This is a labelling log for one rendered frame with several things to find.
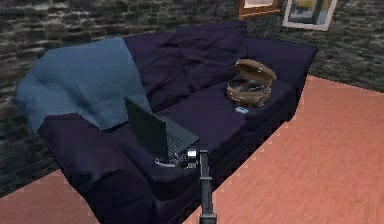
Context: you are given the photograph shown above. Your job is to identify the brown open round basket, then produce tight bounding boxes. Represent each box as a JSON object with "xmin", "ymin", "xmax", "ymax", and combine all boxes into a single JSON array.
[{"xmin": 226, "ymin": 58, "xmax": 278, "ymax": 109}]

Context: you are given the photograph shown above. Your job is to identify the blue blanket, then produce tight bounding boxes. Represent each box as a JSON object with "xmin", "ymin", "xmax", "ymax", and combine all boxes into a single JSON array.
[{"xmin": 14, "ymin": 36, "xmax": 153, "ymax": 135}]

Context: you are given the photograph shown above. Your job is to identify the brown framed picture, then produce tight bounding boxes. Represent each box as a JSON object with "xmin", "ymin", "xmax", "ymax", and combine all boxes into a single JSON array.
[{"xmin": 237, "ymin": 0, "xmax": 281, "ymax": 20}]

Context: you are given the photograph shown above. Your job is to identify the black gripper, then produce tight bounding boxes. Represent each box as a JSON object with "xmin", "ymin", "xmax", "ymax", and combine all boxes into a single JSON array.
[{"xmin": 153, "ymin": 150, "xmax": 190, "ymax": 170}]

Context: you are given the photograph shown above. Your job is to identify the white framed picture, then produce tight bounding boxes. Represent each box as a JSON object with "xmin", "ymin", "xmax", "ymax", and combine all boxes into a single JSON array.
[{"xmin": 282, "ymin": 0, "xmax": 339, "ymax": 32}]

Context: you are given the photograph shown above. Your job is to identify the black laptop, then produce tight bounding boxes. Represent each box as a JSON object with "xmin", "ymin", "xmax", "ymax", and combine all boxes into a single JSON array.
[{"xmin": 123, "ymin": 96, "xmax": 201, "ymax": 162}]

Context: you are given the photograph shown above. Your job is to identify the dark navy sofa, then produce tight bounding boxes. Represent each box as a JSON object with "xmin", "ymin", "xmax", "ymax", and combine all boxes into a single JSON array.
[{"xmin": 37, "ymin": 20, "xmax": 320, "ymax": 224}]

